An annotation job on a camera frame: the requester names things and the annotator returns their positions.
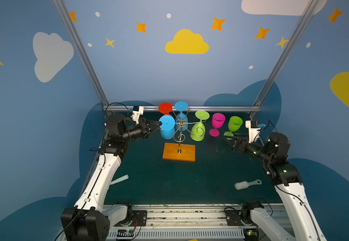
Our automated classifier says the left aluminium frame post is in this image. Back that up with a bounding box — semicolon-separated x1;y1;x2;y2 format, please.
52;0;109;113

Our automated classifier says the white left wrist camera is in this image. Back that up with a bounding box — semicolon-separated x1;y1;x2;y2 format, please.
131;105;144;124

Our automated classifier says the gold wire wine glass rack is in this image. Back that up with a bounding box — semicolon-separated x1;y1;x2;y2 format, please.
173;101;210;154

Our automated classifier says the white scrub brush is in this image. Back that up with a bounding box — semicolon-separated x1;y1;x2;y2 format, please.
234;179;262;190

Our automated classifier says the horizontal aluminium back rail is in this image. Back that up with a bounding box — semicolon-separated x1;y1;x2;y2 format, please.
103;104;261;112

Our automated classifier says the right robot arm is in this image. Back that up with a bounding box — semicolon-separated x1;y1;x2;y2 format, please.
224;132;326;241

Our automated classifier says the green wine glass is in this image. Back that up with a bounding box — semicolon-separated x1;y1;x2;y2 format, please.
191;110;210;142
224;116;243;140

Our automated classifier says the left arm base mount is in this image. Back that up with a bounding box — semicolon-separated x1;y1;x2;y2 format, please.
102;202;147;227

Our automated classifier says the front aluminium rail bed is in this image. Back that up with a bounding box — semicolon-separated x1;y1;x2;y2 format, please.
55;204;308;241

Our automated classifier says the wooden rack base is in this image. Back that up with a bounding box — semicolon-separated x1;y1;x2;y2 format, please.
162;143;196;162

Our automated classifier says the blue wine glass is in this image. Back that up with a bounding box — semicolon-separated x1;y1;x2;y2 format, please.
174;101;189;131
159;115;176;140

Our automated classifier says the magenta wine glass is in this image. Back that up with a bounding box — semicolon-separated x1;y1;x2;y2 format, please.
209;113;226;137

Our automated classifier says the light blue plastic scoop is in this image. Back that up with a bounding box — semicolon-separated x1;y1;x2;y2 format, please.
110;174;129;185

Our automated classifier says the aluminium frame post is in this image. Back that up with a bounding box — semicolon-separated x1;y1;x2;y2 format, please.
253;0;320;109
52;0;109;113

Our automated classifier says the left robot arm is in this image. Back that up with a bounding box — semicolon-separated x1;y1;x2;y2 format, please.
61;113;162;241

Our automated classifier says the red wine glass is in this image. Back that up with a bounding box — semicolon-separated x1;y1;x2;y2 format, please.
158;102;173;115

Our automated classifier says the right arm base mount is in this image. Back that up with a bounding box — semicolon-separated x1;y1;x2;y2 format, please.
224;201;290;241

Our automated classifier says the right aluminium frame post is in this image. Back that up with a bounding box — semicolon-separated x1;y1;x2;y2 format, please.
253;0;320;109

